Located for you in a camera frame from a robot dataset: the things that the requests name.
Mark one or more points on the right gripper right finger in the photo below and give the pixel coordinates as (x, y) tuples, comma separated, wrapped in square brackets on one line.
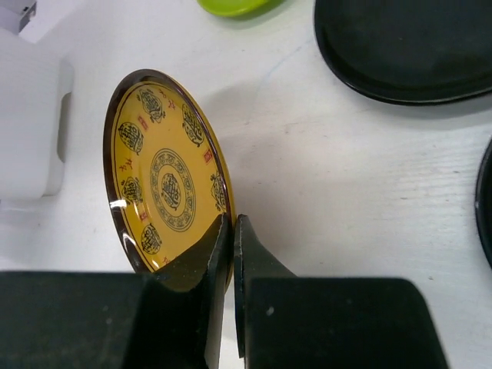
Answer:
[(287, 321)]

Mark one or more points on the lime green round plate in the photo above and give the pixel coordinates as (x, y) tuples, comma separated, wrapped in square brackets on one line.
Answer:
[(236, 8)]

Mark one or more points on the gold plate dark rim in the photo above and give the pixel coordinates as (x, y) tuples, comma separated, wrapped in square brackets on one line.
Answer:
[(165, 174)]

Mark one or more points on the white plastic bin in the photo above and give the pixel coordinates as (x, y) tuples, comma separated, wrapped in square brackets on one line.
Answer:
[(34, 82)]

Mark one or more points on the black round plate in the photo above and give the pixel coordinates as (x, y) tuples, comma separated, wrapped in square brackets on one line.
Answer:
[(482, 203), (407, 52)]

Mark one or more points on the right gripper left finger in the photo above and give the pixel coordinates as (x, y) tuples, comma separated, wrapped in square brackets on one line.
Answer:
[(168, 319)]

